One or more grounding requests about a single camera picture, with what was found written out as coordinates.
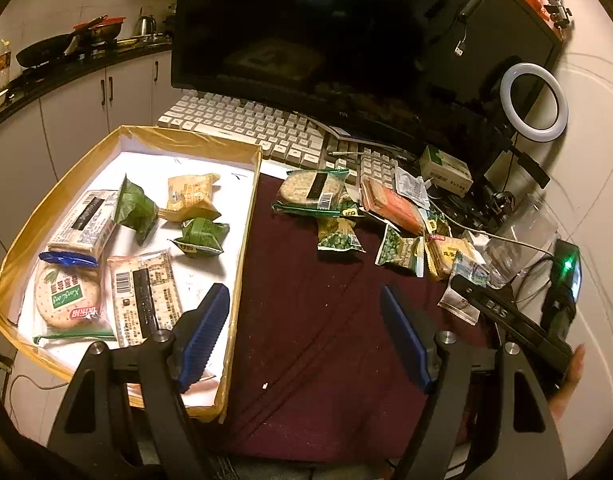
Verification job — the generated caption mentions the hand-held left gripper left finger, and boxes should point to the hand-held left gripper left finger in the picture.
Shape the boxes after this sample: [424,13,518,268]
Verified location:
[49,282,232,480]

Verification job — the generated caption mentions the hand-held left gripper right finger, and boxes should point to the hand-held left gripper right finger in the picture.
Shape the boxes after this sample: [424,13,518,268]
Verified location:
[379,284,570,480]

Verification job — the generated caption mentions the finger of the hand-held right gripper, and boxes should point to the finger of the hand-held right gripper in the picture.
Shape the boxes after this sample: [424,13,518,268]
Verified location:
[449,274,480,303]

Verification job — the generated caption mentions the white green medicine sachet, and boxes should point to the white green medicine sachet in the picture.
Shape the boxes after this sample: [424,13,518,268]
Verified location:
[437,285,480,326]
[454,252,490,288]
[394,166,431,211]

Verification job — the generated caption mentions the yellow cracker packet red label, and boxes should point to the yellow cracker packet red label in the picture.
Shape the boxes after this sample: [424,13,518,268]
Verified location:
[424,234,480,281]

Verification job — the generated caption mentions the cardboard tray box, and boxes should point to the cardboard tray box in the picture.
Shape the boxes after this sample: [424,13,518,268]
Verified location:
[0,125,264,423]

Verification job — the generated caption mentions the green pea snack packet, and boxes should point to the green pea snack packet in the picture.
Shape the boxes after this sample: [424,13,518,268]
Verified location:
[317,216,367,253]
[375,223,425,278]
[424,207,452,238]

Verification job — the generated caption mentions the square cracker packet orange edge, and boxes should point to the square cracker packet orange edge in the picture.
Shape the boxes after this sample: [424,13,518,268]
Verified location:
[106,249,184,348]

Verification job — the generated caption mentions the green crinkled snack packet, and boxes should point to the green crinkled snack packet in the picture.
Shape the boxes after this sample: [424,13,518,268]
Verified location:
[169,216,230,257]
[112,174,160,246]

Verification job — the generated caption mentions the round cracker packet green label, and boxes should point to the round cracker packet green label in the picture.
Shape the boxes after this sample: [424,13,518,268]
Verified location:
[33,260,114,343]

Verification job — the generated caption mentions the small yellow cracker packet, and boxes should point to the small yellow cracker packet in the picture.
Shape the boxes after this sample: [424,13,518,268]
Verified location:
[159,172,222,222]

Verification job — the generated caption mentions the square cracker packet blue edge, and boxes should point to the square cracker packet blue edge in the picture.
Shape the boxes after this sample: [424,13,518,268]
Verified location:
[39,189,120,267]

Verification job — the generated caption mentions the round cracker packet black stripe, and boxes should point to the round cracker packet black stripe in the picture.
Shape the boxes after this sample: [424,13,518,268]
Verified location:
[271,167,365,218]

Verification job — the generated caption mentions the person's right hand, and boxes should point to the person's right hand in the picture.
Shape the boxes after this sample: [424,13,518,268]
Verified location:
[547,344,587,422]

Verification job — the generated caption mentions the clear glass cup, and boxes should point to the clear glass cup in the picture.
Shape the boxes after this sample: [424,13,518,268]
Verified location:
[484,192,560,288]

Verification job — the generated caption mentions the small black gadget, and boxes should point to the small black gadget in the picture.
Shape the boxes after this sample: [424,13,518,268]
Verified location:
[479,185,517,221]

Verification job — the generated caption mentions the dark red cloth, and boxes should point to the dark red cloth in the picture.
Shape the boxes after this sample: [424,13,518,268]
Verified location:
[206,172,502,461]

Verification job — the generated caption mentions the small green white box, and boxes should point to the small green white box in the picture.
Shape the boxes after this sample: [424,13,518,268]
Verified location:
[419,144,474,197]

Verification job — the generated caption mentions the white keyboard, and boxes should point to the white keyboard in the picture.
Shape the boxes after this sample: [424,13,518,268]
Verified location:
[156,92,402,181]

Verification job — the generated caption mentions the grey lower cabinets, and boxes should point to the grey lower cabinets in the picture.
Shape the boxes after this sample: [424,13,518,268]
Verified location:
[0,50,174,261]

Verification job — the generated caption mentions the black monitor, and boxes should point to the black monitor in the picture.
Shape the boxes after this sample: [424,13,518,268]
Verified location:
[170,0,565,161]

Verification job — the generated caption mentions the red pot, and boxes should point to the red pot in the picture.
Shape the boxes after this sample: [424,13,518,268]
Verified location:
[72,16,126,43]

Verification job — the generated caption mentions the black wok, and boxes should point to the black wok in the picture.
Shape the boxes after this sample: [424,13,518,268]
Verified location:
[15,32,77,68]

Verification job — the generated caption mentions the dark sauce bottle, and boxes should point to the dark sauce bottle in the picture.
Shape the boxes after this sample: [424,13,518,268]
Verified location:
[0,40,12,93]

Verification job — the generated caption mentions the white ring light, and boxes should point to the white ring light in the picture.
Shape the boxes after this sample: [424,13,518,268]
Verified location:
[501,62,570,188]

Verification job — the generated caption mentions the black hanging usb cable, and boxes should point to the black hanging usb cable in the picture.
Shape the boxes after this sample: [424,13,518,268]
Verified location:
[454,0,487,58]

